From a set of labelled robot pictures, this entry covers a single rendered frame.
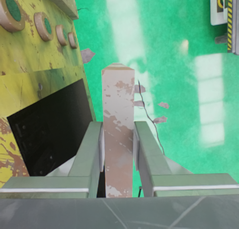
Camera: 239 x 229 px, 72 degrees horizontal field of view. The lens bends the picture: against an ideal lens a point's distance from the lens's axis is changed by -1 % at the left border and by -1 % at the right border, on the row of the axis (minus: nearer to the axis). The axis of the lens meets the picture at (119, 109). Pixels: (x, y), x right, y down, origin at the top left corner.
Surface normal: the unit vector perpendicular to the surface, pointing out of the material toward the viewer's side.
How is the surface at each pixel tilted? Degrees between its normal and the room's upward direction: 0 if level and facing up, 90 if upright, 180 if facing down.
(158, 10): 0
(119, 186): 0
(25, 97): 90
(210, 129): 0
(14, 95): 90
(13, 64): 90
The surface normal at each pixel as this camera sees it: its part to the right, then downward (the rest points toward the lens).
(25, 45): 0.98, -0.18
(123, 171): 0.02, 0.28
